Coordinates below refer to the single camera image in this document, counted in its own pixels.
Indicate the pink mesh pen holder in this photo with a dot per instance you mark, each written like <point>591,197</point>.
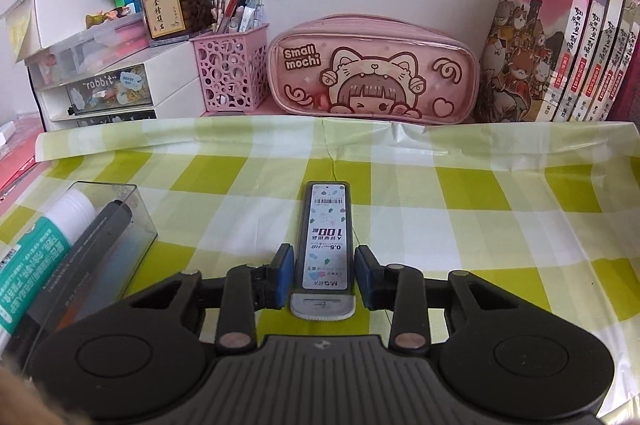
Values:
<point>230,70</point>

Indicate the small toy figurines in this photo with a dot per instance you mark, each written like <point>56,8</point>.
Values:
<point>105,19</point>

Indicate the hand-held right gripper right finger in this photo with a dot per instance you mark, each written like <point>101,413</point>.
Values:
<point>366,280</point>

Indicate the pink cartoon pencil case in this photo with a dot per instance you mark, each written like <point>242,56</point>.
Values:
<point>375,70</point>

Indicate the black pencil lead case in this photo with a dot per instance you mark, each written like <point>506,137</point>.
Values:
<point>322,230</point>

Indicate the black marker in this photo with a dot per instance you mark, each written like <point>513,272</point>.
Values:
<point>85,255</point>

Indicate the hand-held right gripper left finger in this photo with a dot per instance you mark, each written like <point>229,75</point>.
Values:
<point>284,277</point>

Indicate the pink illustrated book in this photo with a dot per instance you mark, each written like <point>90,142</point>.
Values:
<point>623,45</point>
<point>525,30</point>
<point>637,55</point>
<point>609,45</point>
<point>593,45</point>

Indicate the clear plastic storage box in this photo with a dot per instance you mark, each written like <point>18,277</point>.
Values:
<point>90,47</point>

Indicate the green checked tablecloth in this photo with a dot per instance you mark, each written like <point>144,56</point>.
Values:
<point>475,215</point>

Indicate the bunch of pens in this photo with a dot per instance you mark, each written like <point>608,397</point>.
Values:
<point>235,5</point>

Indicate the green and white glue stick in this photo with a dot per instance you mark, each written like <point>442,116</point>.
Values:
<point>45,235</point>

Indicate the white drawer organizer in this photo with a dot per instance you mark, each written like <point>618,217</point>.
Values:
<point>175,75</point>

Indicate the white cardboard box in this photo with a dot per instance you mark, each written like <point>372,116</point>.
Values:
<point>60,15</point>

